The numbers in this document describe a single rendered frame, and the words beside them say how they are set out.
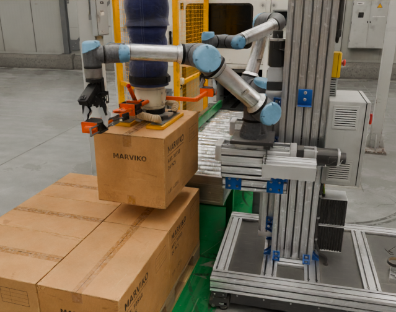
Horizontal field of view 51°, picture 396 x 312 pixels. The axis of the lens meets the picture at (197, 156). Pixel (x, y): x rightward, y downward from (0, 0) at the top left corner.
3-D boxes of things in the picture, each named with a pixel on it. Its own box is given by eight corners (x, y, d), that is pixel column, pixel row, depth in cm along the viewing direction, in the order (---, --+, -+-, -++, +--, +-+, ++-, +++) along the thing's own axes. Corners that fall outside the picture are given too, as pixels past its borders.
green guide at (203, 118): (214, 106, 509) (214, 99, 506) (222, 106, 507) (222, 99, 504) (168, 144, 365) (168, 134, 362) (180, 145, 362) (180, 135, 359)
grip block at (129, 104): (126, 111, 218) (125, 99, 216) (142, 112, 216) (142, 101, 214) (118, 114, 211) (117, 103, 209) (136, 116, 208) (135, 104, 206)
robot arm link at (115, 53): (126, 43, 182) (100, 43, 179) (129, 44, 172) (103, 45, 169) (127, 60, 185) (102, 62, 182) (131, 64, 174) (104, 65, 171)
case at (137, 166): (142, 163, 285) (140, 106, 271) (198, 169, 274) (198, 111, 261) (98, 199, 231) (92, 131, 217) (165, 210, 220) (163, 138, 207)
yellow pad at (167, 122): (168, 114, 253) (168, 106, 252) (183, 115, 251) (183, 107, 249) (145, 129, 223) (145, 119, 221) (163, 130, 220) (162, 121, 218)
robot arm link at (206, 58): (274, 106, 213) (198, 36, 190) (289, 112, 200) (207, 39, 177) (259, 124, 214) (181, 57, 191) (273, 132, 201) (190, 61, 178)
